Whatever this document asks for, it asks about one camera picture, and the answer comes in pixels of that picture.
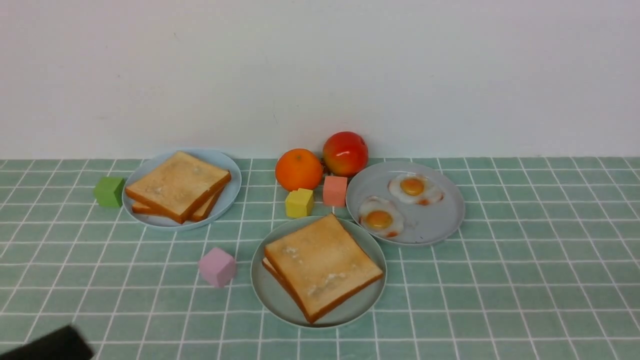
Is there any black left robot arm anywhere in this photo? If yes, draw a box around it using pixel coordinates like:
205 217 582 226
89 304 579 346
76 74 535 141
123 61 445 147
0 325 95 360

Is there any salmon foam cube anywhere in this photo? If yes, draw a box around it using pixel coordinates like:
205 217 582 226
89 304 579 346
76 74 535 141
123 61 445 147
322 175 348 208

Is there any orange fruit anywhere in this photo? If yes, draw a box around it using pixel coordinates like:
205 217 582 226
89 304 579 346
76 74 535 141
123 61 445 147
274 148 324 192

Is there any yellow foam cube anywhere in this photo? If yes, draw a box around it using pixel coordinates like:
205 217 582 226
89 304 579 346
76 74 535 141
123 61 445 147
285 188 314 218

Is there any red apple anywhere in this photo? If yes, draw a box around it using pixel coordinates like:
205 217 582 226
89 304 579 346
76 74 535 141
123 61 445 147
322 131 369 178

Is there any grey egg plate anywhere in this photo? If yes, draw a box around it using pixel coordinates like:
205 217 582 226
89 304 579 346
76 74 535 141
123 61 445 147
346 161 466 246

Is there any green serving plate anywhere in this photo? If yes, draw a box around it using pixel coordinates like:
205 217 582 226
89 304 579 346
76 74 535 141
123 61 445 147
250 216 388 329

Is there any pink foam cube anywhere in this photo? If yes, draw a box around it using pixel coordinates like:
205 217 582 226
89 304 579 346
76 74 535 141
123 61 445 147
198 247 237 289

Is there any light blue bread plate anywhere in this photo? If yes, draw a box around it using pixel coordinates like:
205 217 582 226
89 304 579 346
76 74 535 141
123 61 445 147
122 147 242 231

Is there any green foam cube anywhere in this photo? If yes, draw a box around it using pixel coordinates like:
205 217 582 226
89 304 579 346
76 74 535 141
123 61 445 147
93 176 126 208

